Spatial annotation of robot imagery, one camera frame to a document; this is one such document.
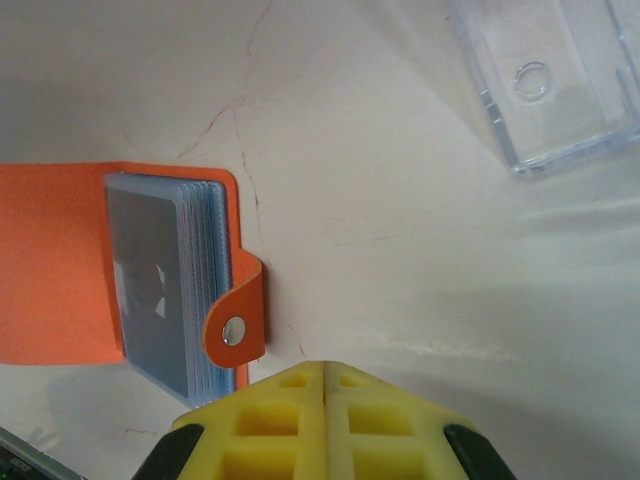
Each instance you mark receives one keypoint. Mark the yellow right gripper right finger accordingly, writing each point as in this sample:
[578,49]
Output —
[390,430]

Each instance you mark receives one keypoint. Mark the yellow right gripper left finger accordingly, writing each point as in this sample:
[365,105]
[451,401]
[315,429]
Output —
[270,430]

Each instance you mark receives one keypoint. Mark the orange card holder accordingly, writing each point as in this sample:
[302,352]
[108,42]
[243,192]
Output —
[50,250]

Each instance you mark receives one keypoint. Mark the clear acrylic card stand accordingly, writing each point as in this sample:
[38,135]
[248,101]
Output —
[540,125]

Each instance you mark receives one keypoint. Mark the long aluminium mounting rail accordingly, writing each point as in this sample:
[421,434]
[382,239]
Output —
[20,460]

